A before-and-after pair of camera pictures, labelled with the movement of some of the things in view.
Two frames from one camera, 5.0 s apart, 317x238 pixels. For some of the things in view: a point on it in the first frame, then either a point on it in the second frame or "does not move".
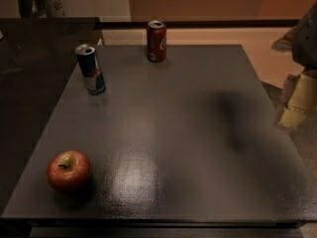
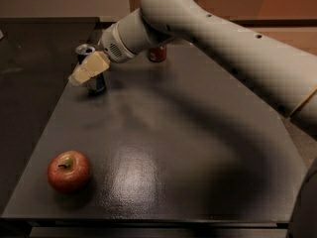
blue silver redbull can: [91, 68] does not move
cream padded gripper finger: [303, 99] -> [93, 63]
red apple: [69, 172] does not move
